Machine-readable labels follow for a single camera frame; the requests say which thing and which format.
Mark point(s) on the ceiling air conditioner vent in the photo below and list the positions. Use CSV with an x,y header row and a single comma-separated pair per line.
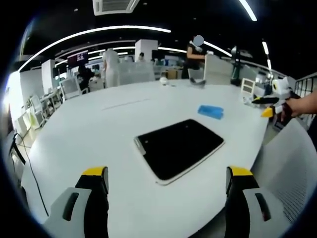
x,y
115,6

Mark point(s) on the dark object on table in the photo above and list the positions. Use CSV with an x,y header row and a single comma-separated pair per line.
x,y
198,82

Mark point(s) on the person's right hand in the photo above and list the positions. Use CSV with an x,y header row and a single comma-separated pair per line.
x,y
291,109

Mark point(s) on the blue cleaning cloth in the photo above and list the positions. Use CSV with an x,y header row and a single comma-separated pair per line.
x,y
210,111

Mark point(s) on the white perforated chair back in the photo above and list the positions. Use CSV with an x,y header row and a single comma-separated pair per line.
x,y
287,171

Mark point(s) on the grey partition panel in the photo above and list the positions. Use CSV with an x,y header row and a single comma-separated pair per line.
x,y
218,69

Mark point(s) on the black tripod stand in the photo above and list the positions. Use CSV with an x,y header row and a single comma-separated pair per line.
x,y
236,65

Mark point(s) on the small white round object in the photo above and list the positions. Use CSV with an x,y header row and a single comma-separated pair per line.
x,y
163,80

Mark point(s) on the wall display screen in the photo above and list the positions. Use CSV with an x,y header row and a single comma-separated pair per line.
x,y
77,58

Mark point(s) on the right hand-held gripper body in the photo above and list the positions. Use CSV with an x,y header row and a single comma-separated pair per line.
x,y
281,87

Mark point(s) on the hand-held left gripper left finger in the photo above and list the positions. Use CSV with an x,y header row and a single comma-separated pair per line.
x,y
74,203

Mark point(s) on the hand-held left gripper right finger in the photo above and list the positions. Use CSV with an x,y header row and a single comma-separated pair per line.
x,y
250,205

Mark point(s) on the small white framed stand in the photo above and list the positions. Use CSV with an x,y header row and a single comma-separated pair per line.
x,y
248,86

